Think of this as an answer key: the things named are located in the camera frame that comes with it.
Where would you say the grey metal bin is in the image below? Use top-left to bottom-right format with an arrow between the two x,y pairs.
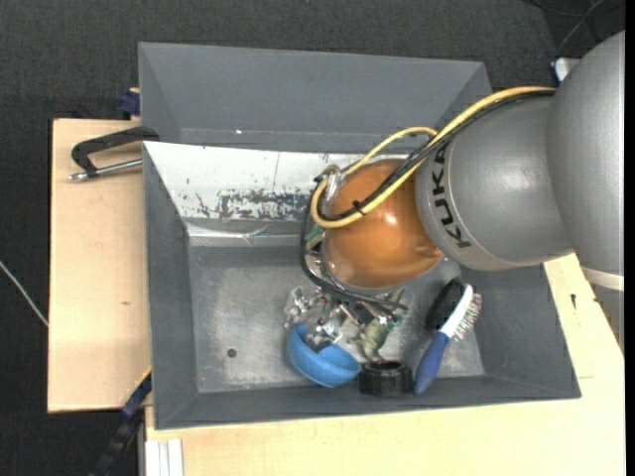
137,41 -> 582,430

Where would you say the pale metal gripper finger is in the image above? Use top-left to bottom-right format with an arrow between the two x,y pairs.
283,287 -> 324,330
303,316 -> 345,349

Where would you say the green toy animal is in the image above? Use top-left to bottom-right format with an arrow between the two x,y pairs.
346,314 -> 398,364

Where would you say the black ring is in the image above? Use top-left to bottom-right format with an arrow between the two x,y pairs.
357,359 -> 415,398

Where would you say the blue plastic bowl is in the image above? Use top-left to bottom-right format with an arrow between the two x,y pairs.
286,322 -> 363,389

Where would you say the pale wood board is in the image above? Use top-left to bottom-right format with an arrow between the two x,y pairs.
47,117 -> 153,414

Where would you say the blue and white brush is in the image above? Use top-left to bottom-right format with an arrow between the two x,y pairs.
412,277 -> 484,397

